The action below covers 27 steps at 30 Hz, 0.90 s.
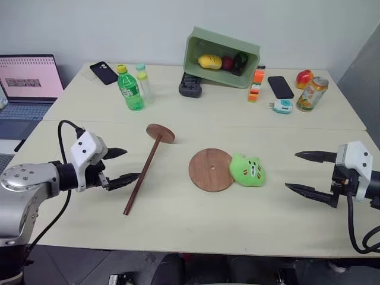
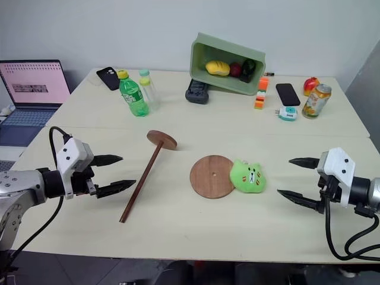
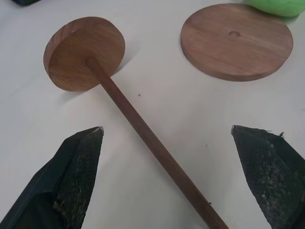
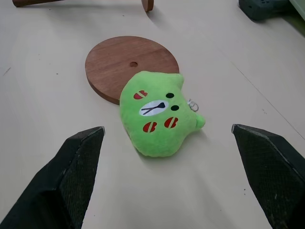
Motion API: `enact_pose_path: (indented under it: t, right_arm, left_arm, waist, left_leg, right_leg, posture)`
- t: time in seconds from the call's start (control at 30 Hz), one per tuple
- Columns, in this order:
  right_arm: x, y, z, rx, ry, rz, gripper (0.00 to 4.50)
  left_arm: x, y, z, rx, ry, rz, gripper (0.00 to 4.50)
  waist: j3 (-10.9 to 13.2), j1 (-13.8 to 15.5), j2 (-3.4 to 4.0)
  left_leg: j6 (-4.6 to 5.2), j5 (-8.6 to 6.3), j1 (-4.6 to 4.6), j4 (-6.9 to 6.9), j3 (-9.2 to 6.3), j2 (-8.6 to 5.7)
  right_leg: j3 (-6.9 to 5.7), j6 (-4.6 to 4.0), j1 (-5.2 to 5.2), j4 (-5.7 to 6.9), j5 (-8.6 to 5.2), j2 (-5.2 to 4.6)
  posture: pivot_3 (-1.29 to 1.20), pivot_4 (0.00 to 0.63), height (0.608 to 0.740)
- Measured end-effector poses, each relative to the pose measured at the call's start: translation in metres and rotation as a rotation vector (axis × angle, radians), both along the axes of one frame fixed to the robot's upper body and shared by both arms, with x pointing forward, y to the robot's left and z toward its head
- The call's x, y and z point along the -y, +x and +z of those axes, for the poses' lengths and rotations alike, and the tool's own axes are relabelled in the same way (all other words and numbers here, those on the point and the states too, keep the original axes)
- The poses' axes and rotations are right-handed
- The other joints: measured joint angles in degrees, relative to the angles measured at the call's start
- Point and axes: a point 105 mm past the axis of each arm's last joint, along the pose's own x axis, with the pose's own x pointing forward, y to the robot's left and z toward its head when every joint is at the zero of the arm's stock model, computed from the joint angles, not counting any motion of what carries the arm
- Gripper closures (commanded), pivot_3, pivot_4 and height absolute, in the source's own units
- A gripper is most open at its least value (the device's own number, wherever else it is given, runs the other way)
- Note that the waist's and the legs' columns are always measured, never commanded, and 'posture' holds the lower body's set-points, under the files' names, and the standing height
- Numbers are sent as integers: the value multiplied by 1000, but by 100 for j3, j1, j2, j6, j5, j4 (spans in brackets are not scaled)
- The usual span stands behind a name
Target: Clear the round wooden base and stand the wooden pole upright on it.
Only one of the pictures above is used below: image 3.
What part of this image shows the dark object at table edge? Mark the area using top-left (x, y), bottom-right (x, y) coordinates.
top-left (10, 0), bottom-right (43, 7)

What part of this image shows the wooden disc with dowel rod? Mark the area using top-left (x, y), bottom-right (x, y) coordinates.
top-left (43, 16), bottom-right (229, 229)

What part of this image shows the green round object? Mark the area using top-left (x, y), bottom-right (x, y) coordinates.
top-left (243, 0), bottom-right (305, 18)

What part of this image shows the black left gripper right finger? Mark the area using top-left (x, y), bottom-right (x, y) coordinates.
top-left (230, 125), bottom-right (305, 229)

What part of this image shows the round wooden disc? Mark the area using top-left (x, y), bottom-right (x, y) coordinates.
top-left (180, 3), bottom-right (294, 82)

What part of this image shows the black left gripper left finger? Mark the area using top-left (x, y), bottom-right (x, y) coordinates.
top-left (0, 126), bottom-right (105, 229)

